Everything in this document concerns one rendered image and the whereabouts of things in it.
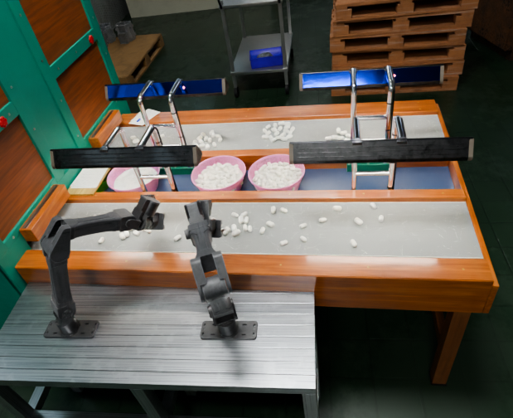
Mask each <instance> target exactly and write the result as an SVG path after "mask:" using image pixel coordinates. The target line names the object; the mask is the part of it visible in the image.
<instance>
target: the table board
mask: <svg viewBox="0 0 513 418"><path fill-rule="evenodd" d="M436 105H437V108H438V119H439V122H440V124H441V127H442V130H443V134H444V137H449V136H448V131H447V129H446V126H445V123H444V121H443V117H442V114H441V111H440V108H439V106H438V104H436ZM448 169H449V172H450V174H451V178H452V180H453V185H454V188H455V189H464V192H465V194H466V197H467V199H466V204H467V209H468V212H469V215H470V217H471V220H472V224H473V227H474V230H475V233H476V236H477V240H478V243H479V246H480V248H481V251H482V255H483V259H486V260H487V262H488V265H489V267H490V270H491V274H492V277H493V279H494V282H493V285H492V287H491V291H490V293H489V295H488V298H487V300H486V303H485V306H484V309H483V310H482V313H483V314H488V313H489V311H490V309H491V306H492V303H493V301H494V298H495V297H496V293H497V290H498V289H499V284H498V281H497V278H496V274H495V271H494V269H493V266H492V263H491V259H490V256H489V254H488V251H487V248H486V244H485V241H484V239H483V236H482V233H481V230H480V227H479V225H478V222H477V218H476V215H475V212H474V210H473V207H472V203H471V200H470V197H469V195H468V192H467V188H466V185H465V182H464V180H463V177H462V173H461V170H460V167H459V165H458V162H457V161H449V162H448Z"/></svg>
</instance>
